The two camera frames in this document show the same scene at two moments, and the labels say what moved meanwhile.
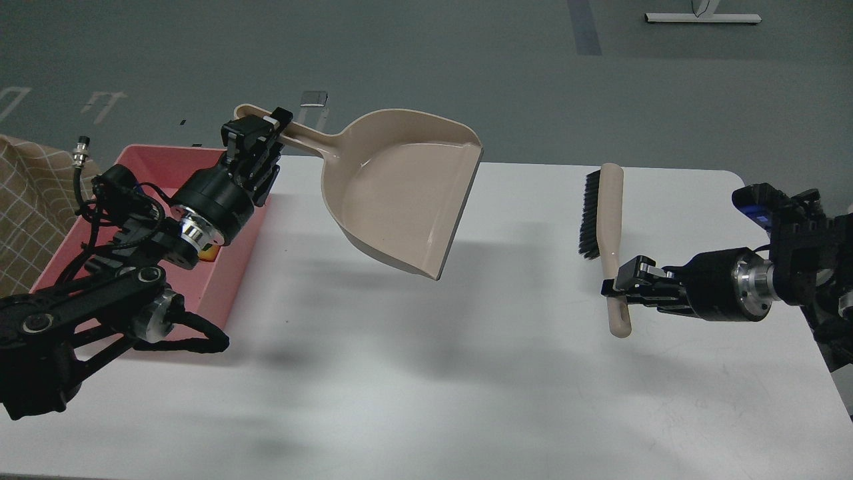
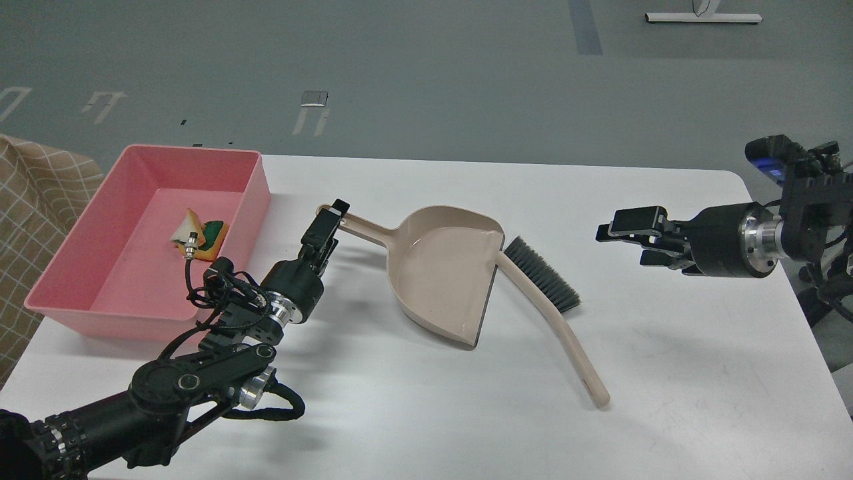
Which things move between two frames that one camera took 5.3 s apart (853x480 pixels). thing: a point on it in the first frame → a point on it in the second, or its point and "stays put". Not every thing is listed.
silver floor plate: [313, 99] stays put
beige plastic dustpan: [396, 181] → [441, 263]
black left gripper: [212, 209] → [294, 288]
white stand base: [703, 18] stays put
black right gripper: [732, 285] → [743, 241]
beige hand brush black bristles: [600, 220] → [563, 297]
